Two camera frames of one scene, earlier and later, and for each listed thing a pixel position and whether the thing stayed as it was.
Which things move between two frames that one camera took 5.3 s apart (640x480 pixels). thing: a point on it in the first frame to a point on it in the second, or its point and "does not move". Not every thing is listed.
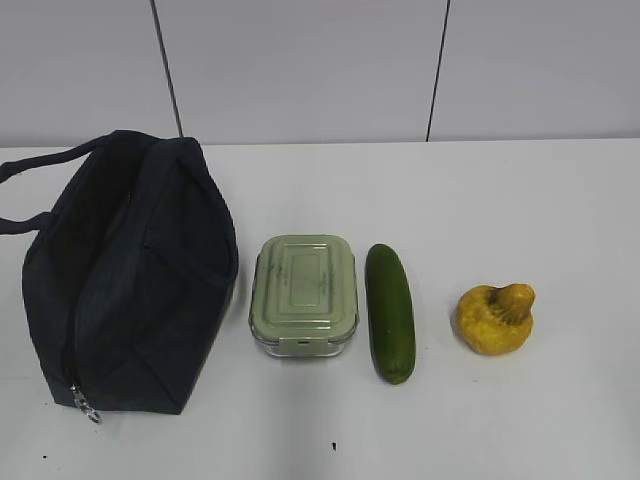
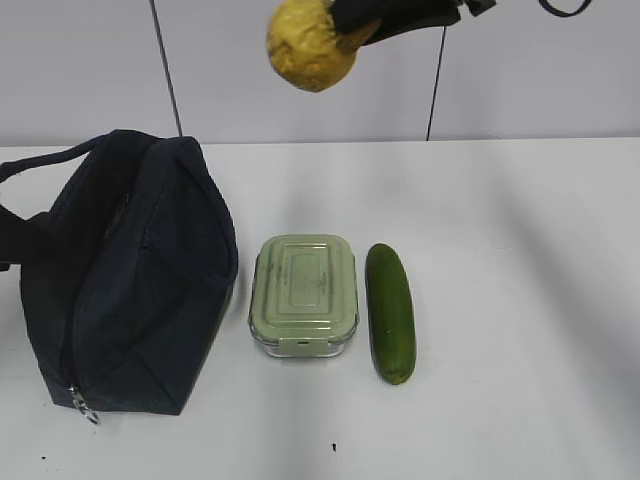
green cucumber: x=391 y=314 does not move
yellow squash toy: x=492 y=320 to x=304 y=45
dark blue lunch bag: x=128 y=272 does not move
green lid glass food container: x=305 y=301 does not move
